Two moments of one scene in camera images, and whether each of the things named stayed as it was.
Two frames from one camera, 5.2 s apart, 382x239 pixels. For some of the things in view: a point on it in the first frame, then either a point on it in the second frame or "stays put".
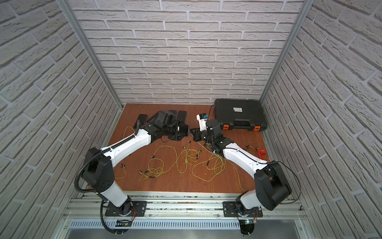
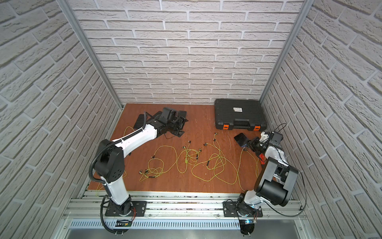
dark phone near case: x=181 y=115 stays put
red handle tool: x=261 y=153 stays put
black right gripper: x=197 y=132 to x=253 y=143
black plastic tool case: x=240 y=114 stays put
